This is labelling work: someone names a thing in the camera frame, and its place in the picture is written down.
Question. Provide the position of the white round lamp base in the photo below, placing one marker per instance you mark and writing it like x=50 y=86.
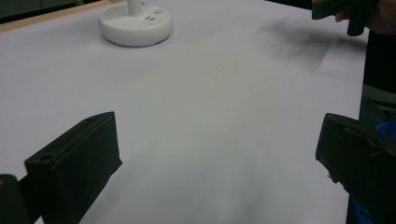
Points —
x=135 y=25

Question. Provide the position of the blue cloth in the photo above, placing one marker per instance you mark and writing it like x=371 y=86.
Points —
x=387 y=129

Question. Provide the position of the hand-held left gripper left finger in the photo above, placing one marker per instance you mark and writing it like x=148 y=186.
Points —
x=74 y=168

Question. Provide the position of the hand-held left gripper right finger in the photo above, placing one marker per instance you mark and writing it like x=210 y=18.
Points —
x=361 y=155

